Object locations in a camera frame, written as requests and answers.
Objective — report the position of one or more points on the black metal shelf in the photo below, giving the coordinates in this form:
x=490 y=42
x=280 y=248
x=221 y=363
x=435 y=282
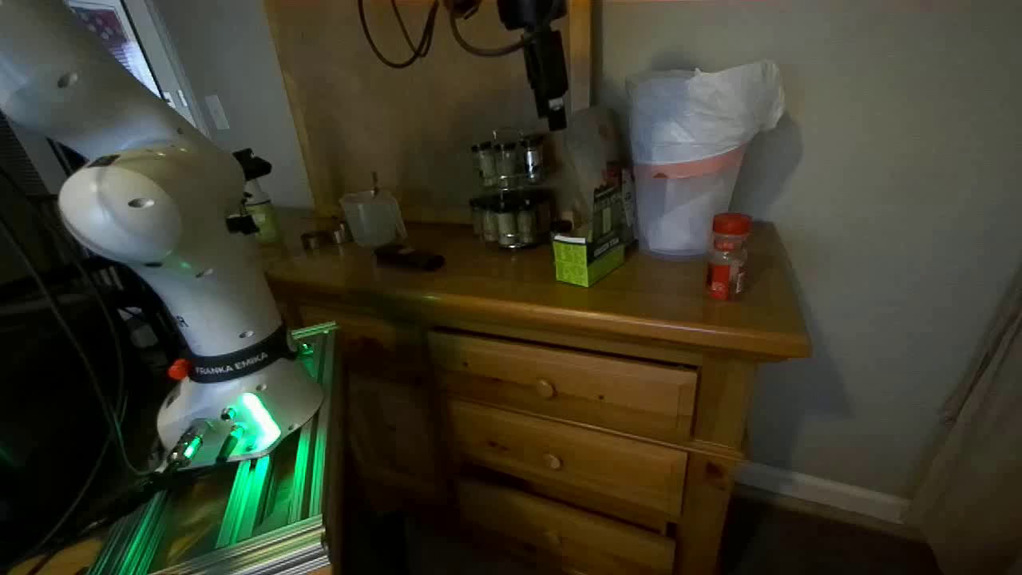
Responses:
x=41 y=321

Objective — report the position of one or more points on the wooden dresser drawer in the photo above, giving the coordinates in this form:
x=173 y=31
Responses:
x=594 y=543
x=608 y=388
x=608 y=465

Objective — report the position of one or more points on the pale plastic waste bin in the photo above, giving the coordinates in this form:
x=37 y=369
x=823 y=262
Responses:
x=687 y=208

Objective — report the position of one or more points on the white baseboard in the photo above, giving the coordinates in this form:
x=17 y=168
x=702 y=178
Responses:
x=819 y=496

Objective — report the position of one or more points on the wooden dresser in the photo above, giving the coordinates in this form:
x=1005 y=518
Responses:
x=639 y=307

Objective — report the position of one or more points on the green cardboard box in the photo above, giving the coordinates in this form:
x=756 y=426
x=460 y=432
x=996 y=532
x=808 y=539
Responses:
x=574 y=260

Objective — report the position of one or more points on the two-tier metal spice rack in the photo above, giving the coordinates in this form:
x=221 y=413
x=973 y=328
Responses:
x=516 y=196

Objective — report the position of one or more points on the brown paper bag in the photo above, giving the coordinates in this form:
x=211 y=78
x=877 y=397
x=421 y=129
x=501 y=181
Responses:
x=594 y=145

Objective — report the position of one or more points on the green spray bottle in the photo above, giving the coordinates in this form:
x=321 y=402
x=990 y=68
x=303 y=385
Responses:
x=263 y=217

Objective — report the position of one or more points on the red-lidded spice bottle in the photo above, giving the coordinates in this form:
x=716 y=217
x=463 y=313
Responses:
x=730 y=257

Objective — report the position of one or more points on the white plastic bin liner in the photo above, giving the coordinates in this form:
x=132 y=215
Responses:
x=702 y=108

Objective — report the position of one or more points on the aluminium extrusion robot base frame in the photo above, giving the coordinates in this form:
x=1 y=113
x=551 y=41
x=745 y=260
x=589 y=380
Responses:
x=243 y=512

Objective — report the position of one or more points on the small metal object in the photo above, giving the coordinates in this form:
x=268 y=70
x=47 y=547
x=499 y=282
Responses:
x=322 y=239

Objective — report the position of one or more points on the round wooden drawer knob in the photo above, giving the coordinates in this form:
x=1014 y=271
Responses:
x=553 y=539
x=553 y=460
x=545 y=388

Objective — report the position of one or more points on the wooden back board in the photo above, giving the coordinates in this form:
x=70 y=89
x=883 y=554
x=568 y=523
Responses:
x=426 y=115

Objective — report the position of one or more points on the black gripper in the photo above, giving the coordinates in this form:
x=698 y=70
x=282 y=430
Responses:
x=545 y=64

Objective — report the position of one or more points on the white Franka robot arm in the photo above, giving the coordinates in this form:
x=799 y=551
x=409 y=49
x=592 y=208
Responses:
x=162 y=204

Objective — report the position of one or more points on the white light switch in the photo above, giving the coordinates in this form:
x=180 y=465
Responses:
x=219 y=113

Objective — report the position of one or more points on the black remote control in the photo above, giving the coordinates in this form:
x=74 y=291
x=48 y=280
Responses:
x=409 y=260

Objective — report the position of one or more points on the clear plastic measuring cup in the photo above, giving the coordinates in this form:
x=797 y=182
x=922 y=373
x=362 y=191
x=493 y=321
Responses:
x=370 y=221

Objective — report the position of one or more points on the white window frame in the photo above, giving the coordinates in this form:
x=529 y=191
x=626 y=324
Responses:
x=162 y=42

